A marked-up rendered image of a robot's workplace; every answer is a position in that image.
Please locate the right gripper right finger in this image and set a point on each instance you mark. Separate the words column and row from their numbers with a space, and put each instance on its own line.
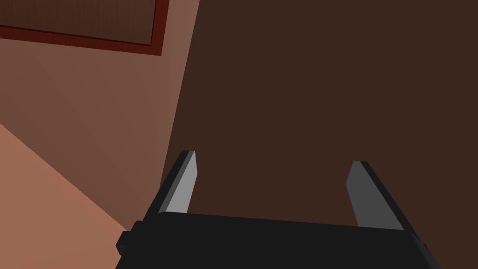
column 369, row 198

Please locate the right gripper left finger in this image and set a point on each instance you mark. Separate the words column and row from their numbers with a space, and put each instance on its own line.
column 180, row 186

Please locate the brown door with red frame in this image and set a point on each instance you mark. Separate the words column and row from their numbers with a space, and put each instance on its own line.
column 78, row 20

